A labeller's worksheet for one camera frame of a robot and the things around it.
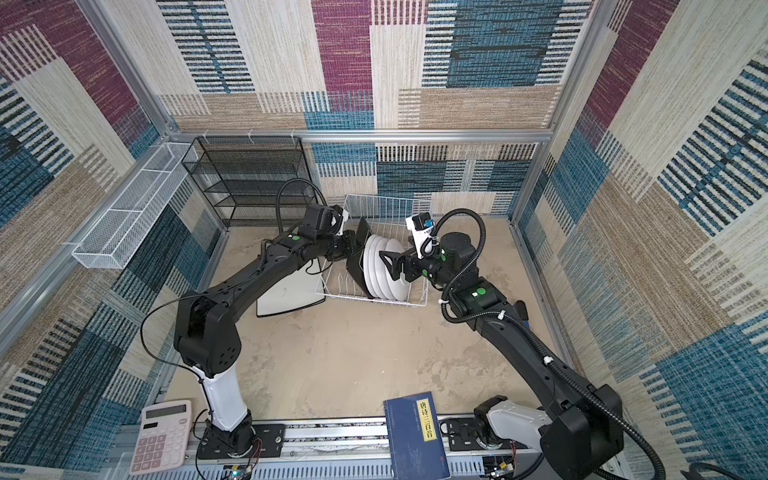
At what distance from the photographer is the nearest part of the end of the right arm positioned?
2.08 ft

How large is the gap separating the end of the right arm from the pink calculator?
644 mm

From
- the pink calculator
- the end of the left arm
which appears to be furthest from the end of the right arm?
the pink calculator

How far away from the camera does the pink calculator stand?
71 centimetres
